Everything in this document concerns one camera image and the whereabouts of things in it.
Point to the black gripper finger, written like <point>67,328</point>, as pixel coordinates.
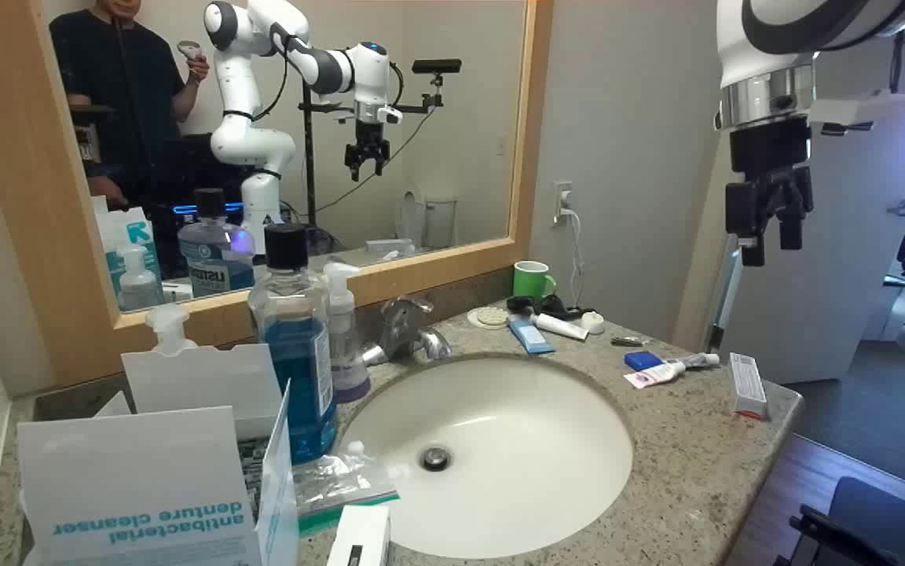
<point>793,208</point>
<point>752,221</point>

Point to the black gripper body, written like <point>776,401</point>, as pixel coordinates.
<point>770,147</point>

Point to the clear pump soap bottle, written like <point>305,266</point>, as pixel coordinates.
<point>345,336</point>

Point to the blue mouthwash bottle black cap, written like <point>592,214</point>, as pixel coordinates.
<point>297,366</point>

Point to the translucent pump bottle top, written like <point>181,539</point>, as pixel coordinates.
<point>170,328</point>

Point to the white door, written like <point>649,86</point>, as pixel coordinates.
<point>849,302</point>

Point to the silver toothpaste tube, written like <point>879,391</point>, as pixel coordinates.
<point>702,359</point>

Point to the small slim stick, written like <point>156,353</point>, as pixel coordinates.
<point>628,340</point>

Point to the small blue floss case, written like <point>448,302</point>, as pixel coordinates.
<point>641,359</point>

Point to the white and red small pack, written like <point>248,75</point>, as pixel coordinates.
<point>654,375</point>

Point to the white plug-in charger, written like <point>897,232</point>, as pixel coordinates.
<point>564,206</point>

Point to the small round white container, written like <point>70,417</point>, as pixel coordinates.
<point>592,323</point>

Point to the white cosmetic tube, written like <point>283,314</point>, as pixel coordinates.
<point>561,324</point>

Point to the green mug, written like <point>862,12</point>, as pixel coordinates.
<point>529,282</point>

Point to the blue cosmetic tube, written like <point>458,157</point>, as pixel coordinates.
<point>529,336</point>

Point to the round white dimpled disc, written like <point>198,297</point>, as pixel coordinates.
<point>490,317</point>

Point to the white oval sink basin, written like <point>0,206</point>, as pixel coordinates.
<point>527,461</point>

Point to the chrome faucet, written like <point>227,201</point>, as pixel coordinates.
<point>406,331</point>

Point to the chrome sink drain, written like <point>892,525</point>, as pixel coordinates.
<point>436,457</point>

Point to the clear plastic bag green edge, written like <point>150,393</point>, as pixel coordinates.
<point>345,481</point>

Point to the white box black label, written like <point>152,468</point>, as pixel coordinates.
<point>360,535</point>

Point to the plain white box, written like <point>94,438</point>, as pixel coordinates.
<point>204,384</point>

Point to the white denture cleanser box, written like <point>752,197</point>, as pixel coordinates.
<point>127,481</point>

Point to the silver wrist camera bar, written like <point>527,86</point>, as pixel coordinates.
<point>856,111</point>

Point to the wooden framed wall mirror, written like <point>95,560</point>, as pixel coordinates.
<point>13,157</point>

